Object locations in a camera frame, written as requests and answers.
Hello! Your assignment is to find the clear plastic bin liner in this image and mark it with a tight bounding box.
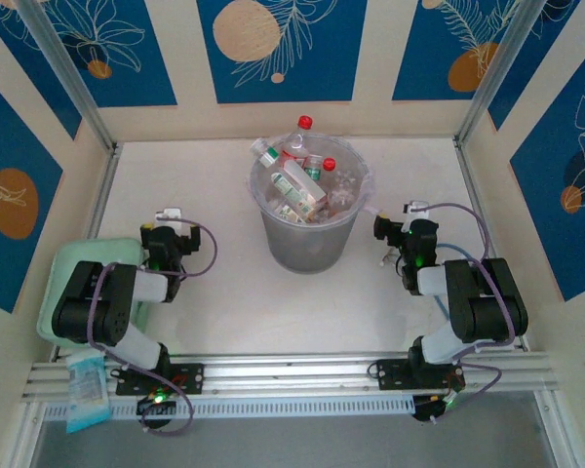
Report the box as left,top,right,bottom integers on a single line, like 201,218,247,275
248,132,379,225

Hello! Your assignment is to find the grey plastic bin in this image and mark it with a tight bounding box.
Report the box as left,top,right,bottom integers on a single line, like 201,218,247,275
250,134,371,274

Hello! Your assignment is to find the small green label bottle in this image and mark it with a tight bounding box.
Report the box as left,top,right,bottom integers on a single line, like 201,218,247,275
302,154,326,185

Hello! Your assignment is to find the white green label bottle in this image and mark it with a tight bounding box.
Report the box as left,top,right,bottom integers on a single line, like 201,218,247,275
271,170,329,211

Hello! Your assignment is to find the clear bottle white cap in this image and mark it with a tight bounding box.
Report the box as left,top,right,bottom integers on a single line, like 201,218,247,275
251,137,280,167

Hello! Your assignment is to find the blue stethoscope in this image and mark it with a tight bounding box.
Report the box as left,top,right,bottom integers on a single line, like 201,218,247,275
377,241,469,321

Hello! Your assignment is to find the mint green tray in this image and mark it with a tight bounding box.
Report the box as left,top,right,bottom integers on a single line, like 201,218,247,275
35,237,150,350

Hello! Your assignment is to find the black controller board green light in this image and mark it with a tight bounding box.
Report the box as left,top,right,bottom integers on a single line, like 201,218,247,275
411,394,457,423
136,393,177,415

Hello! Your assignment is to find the light blue wipes packet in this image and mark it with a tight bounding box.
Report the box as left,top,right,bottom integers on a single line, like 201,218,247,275
63,351,113,435

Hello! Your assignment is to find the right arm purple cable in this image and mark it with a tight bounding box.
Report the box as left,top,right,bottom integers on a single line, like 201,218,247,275
413,202,516,410

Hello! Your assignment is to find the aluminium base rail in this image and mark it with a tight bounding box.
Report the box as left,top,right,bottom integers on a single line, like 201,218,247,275
21,351,557,404

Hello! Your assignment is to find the aluminium frame post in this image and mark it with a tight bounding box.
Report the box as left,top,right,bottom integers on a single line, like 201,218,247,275
17,0,118,152
455,0,550,147

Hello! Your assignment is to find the white slotted cable duct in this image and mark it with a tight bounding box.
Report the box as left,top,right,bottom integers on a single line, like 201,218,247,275
43,394,415,421

